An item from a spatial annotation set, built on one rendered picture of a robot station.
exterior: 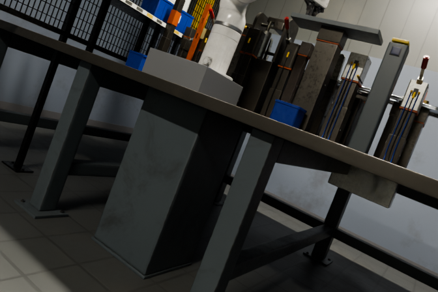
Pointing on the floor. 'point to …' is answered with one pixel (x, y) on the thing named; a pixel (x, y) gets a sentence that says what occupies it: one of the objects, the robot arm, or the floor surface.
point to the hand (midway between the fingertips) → (309, 16)
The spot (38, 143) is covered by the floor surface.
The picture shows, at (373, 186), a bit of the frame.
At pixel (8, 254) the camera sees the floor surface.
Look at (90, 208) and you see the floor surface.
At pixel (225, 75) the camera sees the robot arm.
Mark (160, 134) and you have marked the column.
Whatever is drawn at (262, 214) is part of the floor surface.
